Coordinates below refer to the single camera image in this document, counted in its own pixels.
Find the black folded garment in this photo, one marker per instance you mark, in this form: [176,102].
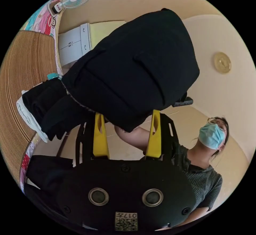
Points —
[48,171]

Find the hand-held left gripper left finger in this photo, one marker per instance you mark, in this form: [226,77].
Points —
[100,139]

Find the round ceiling lamp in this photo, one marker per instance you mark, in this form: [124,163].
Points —
[222,62]

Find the black pants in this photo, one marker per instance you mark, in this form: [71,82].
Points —
[136,65]

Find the person's body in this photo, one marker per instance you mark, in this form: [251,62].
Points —
[202,179]

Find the person's right forearm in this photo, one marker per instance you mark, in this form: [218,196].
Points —
[134,138]

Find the white cupboard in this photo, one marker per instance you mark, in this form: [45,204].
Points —
[73,45]

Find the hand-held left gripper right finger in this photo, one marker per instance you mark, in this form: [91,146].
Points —
[154,139]

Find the pile of clothes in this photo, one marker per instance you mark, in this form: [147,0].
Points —
[38,107]

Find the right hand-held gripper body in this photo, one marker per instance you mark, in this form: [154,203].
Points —
[185,101]

